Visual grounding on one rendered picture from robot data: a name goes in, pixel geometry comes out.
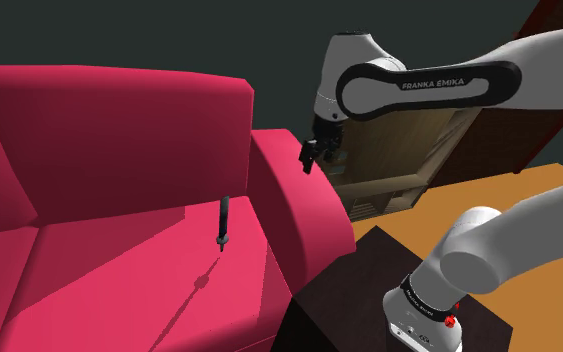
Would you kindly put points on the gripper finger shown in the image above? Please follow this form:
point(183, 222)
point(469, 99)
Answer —
point(330, 155)
point(308, 153)

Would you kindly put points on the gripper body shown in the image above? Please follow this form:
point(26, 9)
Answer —
point(326, 129)

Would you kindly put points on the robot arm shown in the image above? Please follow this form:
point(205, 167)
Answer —
point(422, 90)

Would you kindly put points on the brown wooden cabinet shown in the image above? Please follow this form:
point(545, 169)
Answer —
point(393, 151)

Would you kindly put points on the dark grey pen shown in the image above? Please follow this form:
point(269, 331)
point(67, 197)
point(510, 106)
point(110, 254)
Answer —
point(223, 219)

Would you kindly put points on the pink red sofa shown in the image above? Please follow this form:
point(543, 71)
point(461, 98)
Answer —
point(115, 195)

